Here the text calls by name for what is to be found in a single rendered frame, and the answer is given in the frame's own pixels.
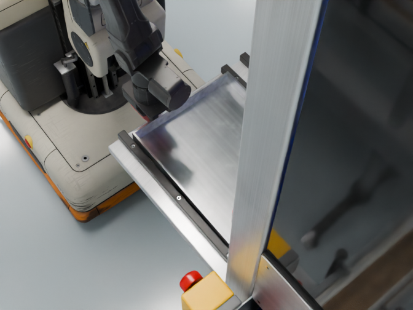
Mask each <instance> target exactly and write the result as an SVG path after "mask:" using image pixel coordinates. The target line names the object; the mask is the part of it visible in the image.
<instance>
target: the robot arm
mask: <svg viewBox="0 0 413 310"><path fill-rule="evenodd" d="M98 2H99V4H100V6H101V8H102V11H103V14H104V18H105V21H106V31H107V32H108V34H109V37H108V39H109V41H110V43H111V45H112V48H113V49H114V55H115V57H116V60H117V62H118V64H119V66H120V67H121V68H122V69H123V70H124V71H126V72H127V73H128V74H129V75H130V76H131V77H132V80H130V81H128V82H127V83H125V84H124V85H122V91H123V95H124V97H125V98H126V99H127V100H128V102H129V103H130V104H131V106H132V107H133V109H134V110H135V111H136V112H137V113H138V114H139V115H140V116H141V117H142V118H143V119H144V120H146V121H148V122H149V121H154V120H155V119H157V118H158V117H159V115H160V114H161V113H163V112H164V111H168V112H171V111H174V110H176V109H178V108H180V107H182V106H183V104H185V102H186V101H187V99H188V98H189V96H190V94H191V87H190V85H188V84H187V83H186V82H184V81H183V80H182V79H181V78H180V77H179V76H178V75H177V74H176V73H175V72H174V71H172V70H171V69H170V68H169V67H168V66H167V65H168V61H166V59H164V58H163V57H162V56H161V55H159V53H160V52H161V50H162V49H163V47H162V42H163V38H162V34H161V32H160V30H159V29H158V27H156V26H155V24H153V23H150V22H149V19H148V18H147V17H146V16H145V15H144V14H143V13H142V11H141V9H140V7H139V5H138V2H137V0H98Z"/></svg>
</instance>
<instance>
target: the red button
mask: <svg viewBox="0 0 413 310"><path fill-rule="evenodd" d="M202 279H203V277H202V276H201V274H200V273H199V272H198V271H195V270H194V271H191V272H188V273H187V274H186V275H184V276H183V278H182V279H181V281H180V283H179V286H180V287H181V289H182V290H183V292H186V291H188V290H189V289H190V288H191V287H193V286H194V285H195V284H196V283H198V282H199V281H200V280H202Z"/></svg>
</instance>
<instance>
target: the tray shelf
mask: <svg viewBox="0 0 413 310"><path fill-rule="evenodd" d="M231 68H232V69H233V70H234V71H235V72H236V73H237V74H238V75H239V76H240V77H241V78H242V79H243V80H244V81H245V82H246V83H247V80H248V68H247V67H246V66H245V65H244V64H243V63H242V62H241V61H239V62H237V63H236V64H234V65H233V66H231ZM221 75H222V73H221V74H219V75H217V76H216V77H214V78H213V79H211V80H210V81H208V82H206V83H205V84H204V85H202V86H200V87H199V88H197V89H195V90H194V91H193V92H191V95H192V94H193V93H194V92H196V91H198V90H199V89H201V88H202V87H204V86H205V85H207V84H209V83H210V82H211V81H214V80H215V79H216V78H218V77H220V76H221ZM146 123H148V121H146V122H145V123H143V124H141V125H140V126H138V127H137V128H135V129H134V130H132V131H131V132H129V133H128V134H129V135H130V137H131V138H132V139H133V135H132V132H134V131H135V130H136V129H138V128H140V127H141V126H143V125H145V124H146ZM108 148H109V152H110V153H111V154H112V155H113V156H114V158H115V159H116V160H117V161H118V163H119V164H120V165H121V166H122V167H123V168H124V169H125V171H126V172H127V173H128V174H129V175H130V176H131V177H132V179H133V180H134V181H135V183H136V184H137V185H138V186H139V187H140V188H141V189H142V190H143V192H144V193H145V194H146V195H147V197H148V198H149V199H150V200H151V201H152V202H153V204H154V205H155V206H156V207H157V208H158V209H159V210H160V212H161V213H162V214H163V215H164V217H165V218H166V219H167V220H168V221H169V222H170V224H171V225H172V226H173V227H174V228H175V229H176V230H177V232H178V233H179V234H180V235H181V237H182V238H183V239H184V240H185V241H186V242H187V243H188V245H189V246H190V247H191V249H192V250H193V251H194V252H195V253H196V254H197V255H198V256H199V258H200V259H201V260H202V261H203V262H204V263H205V265H206V266H207V267H208V268H209V270H210V271H211V272H212V271H216V272H217V274H218V275H219V276H220V277H221V279H222V280H223V281H224V282H225V281H226V270H227V263H226V262H225V261H224V259H223V258H222V257H221V256H220V254H219V253H218V252H217V251H216V250H215V249H214V248H213V247H212V245H211V244H210V243H209V242H208V241H207V240H206V239H205V238H204V236H203V235H202V234H201V233H200V231H199V230H198V229H197V228H196V227H195V226H194V225H193V224H192V223H191V221H190V220H189V219H188V218H187V216H185V214H183V212H182V211H181V210H180V209H179V207H178V206H177V205H176V204H175V203H174V202H173V201H172V200H171V198H170V197H169V196H168V195H167V194H166V192H165V191H164V190H163V189H162V188H161V187H160V186H159V184H158V183H157V182H156V181H155V180H154V179H153V178H152V177H151V175H150V174H149V173H148V172H147V171H146V169H145V168H144V167H143V166H142V165H141V164H140V163H139V162H138V160H137V159H136V158H135V157H134V155H133V154H132V153H131V152H130V151H129V150H128V149H127V148H126V146H125V145H124V144H123V143H122V142H121V141H120V140H119V139H118V140H117V141H115V142H114V143H112V144H111V145H109V146H108Z"/></svg>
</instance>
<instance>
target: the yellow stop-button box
mask: <svg viewBox="0 0 413 310"><path fill-rule="evenodd" d="M181 304H182V310H235V309H236V308H238V307H239V306H240V305H241V304H242V302H241V300H240V299H239V298H238V297H237V295H234V293H233V291H232V290H231V289H230V288H229V287H228V286H227V284H226V283H225V282H224V281H223V280H222V279H221V277H220V276H219V275H218V274H217V272H216V271H212V272H210V273H209V274H208V275H207V276H205V277H204V278H203V279H202V280H200V281H199V282H198V283H196V284H195V285H194V286H193V287H191V288H190V289H189V290H188V291H186V292H184V293H183V294H182V295H181Z"/></svg>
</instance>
